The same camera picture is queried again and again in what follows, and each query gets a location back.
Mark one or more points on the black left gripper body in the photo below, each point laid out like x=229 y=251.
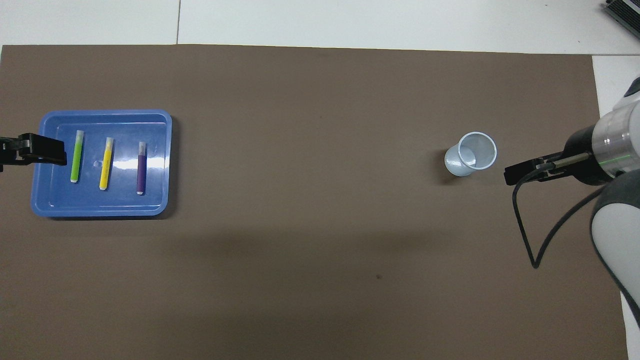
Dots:
x=9 y=150

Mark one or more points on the purple highlighter pen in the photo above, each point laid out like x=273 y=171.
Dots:
x=141 y=170

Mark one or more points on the green highlighter pen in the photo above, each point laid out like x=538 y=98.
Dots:
x=76 y=157

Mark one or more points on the translucent plastic cup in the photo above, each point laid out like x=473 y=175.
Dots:
x=460 y=162

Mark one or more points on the yellow highlighter pen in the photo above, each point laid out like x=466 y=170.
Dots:
x=106 y=165

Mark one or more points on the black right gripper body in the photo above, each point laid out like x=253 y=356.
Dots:
x=582 y=145

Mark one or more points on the grey ribbed device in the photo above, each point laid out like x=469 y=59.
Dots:
x=625 y=12

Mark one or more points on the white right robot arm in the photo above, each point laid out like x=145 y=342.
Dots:
x=620 y=135

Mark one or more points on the blue plastic tray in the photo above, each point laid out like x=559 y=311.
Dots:
x=125 y=205

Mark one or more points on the brown table mat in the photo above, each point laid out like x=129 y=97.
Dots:
x=320 y=125

